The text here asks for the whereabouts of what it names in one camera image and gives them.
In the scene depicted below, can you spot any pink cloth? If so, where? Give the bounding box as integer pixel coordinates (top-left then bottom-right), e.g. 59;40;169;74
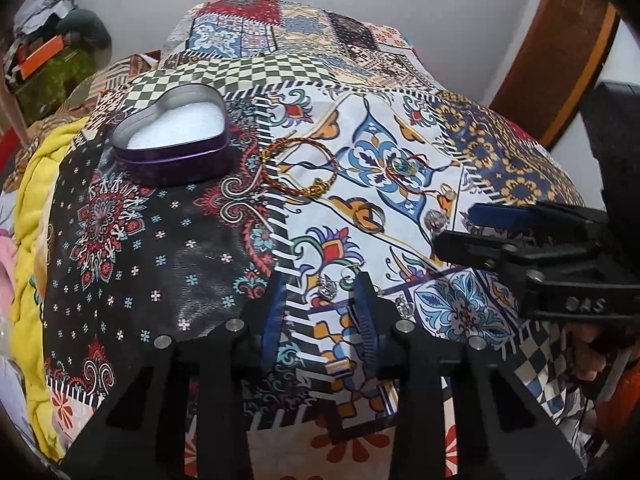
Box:
0;229;17;318

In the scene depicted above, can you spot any gold ring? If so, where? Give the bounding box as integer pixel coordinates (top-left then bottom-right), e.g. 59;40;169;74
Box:
352;200;388;233

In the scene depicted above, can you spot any red gold braided bracelet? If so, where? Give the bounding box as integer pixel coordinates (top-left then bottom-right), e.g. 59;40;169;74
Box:
258;136;342;200

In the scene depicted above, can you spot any orange box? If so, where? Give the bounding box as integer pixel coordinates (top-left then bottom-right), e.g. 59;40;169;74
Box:
20;36;65;79

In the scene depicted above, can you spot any silver round earring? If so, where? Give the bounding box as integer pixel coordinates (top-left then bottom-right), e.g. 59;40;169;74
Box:
423;209;448;233

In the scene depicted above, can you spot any yellow blanket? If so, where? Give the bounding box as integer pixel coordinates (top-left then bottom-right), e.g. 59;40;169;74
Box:
9;117;88;460

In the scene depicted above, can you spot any red thread bracelet blue bead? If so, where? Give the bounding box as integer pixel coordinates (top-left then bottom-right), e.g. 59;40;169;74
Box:
383;154;460;197

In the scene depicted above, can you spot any dark grey pillow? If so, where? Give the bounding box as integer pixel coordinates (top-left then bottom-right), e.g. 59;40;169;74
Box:
55;9;112;52

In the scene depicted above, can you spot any wooden door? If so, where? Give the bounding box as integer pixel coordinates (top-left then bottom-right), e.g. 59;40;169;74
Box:
490;0;620;148

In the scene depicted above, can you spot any brown striped blanket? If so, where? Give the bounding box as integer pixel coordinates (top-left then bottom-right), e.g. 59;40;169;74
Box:
27;50;160;138

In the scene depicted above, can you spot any right hand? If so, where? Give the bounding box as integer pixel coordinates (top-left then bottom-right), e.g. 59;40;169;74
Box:
568;323;608;382

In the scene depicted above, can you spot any silver ornate ring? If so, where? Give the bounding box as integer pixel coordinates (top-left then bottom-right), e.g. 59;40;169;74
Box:
316;274;340;302

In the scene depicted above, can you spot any purple heart-shaped tin box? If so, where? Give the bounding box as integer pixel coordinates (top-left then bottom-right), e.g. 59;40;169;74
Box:
110;84;232;188

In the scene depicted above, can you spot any patchwork patterned bedspread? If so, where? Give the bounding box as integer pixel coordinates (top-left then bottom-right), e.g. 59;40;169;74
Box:
43;0;584;479

